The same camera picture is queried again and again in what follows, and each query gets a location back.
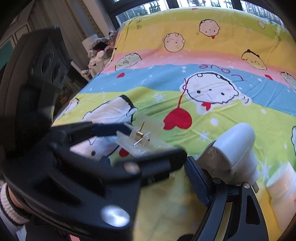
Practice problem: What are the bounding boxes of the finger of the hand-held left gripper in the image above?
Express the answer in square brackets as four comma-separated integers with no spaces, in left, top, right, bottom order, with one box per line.
[48,120,134,146]
[3,142,188,235]

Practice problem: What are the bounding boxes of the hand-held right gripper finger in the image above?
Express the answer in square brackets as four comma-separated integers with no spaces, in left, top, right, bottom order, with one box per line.
[184,156,271,241]

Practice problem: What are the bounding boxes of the clear plastic clip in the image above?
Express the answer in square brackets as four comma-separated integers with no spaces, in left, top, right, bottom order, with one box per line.
[116,113,173,156]

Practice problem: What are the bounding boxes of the white plug adapter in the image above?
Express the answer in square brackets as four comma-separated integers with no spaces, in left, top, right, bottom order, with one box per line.
[196,122,260,193]

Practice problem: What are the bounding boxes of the person's left forearm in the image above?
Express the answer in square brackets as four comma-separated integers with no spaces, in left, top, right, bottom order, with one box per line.
[0,183,30,232]

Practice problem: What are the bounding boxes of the pile of clothes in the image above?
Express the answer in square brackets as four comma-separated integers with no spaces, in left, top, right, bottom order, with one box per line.
[81,30,118,79]

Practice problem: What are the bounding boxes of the white panel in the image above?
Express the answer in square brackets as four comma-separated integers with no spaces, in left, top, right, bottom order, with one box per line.
[82,34,104,49]

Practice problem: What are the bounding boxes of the beige curtain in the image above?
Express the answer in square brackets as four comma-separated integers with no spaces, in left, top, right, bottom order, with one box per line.
[35,0,116,47]

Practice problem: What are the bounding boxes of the large white plastic bottle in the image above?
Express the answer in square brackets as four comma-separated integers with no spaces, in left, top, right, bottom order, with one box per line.
[266,162,296,239]

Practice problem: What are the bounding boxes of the dark framed window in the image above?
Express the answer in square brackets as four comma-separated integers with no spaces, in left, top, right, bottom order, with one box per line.
[111,0,285,24]

